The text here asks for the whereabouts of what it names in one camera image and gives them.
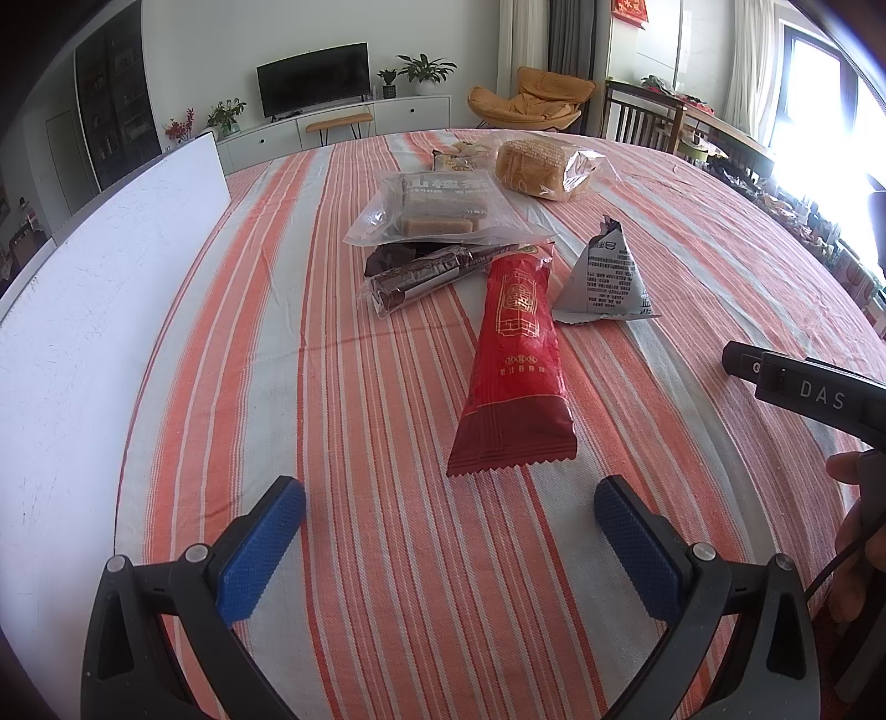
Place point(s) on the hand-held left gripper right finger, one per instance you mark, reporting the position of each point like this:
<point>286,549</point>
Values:
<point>637,554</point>

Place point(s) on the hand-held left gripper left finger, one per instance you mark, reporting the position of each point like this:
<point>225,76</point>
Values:
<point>259,547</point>

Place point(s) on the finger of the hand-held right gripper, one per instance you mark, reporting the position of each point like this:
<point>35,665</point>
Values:
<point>740,358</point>

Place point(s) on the grey triangular snack packet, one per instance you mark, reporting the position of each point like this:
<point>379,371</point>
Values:
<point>609,277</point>

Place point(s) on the red snack packet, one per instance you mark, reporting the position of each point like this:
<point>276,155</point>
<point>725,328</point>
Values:
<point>516,360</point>

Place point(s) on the dark brown snack packet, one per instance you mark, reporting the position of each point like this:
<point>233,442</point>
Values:
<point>389,257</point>

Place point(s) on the clear bag of brown bars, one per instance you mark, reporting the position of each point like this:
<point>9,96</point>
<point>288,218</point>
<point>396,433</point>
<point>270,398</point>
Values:
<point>443,208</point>

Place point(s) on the person's right hand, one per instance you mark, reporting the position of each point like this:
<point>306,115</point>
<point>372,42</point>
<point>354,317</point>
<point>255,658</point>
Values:
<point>855,574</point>

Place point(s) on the row of small clutter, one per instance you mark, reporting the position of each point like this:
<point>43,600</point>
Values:
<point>824,228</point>

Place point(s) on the orange striped tablecloth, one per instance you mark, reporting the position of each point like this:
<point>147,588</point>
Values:
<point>387,429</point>

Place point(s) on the bread in clear bag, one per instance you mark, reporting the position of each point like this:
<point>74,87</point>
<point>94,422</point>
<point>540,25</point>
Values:
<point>529,163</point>

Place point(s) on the white board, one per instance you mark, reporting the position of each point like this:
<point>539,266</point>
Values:
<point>90,311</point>

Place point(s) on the beige window curtain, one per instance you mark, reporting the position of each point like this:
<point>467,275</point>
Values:
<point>751,62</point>

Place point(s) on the orange lounge chair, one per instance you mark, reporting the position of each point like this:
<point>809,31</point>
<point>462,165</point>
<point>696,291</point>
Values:
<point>533,97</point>

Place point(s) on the small yellow snack packet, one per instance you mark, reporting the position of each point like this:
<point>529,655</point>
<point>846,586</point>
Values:
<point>458,160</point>

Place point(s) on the grey curtain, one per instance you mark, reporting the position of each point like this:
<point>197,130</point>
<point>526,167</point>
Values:
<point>574,38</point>

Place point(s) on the white sheer curtain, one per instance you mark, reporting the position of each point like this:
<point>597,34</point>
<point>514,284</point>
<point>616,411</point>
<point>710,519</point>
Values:
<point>522,31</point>

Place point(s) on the white television cabinet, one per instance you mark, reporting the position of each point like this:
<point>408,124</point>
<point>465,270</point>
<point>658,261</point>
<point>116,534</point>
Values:
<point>415,114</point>

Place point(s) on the red flower arrangement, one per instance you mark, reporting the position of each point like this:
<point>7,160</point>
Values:
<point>178,128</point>

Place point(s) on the large potted plant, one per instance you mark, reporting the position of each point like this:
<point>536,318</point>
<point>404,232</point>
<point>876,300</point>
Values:
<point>426,69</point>

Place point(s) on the wooden bench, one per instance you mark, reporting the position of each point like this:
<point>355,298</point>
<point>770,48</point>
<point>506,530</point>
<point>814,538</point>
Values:
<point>339,123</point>

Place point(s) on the bushy potted plant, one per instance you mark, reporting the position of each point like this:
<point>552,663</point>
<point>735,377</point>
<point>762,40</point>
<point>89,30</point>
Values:
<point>227,114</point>

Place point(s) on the small potted plant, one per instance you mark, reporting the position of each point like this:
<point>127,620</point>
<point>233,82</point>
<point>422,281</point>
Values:
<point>388,82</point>

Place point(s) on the dark display cabinet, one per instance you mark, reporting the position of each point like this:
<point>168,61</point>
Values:
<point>118,104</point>

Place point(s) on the black television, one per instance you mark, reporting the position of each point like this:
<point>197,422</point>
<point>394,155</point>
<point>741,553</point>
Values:
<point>315,77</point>

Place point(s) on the red wall decoration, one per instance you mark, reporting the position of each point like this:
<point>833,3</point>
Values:
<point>628,10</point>

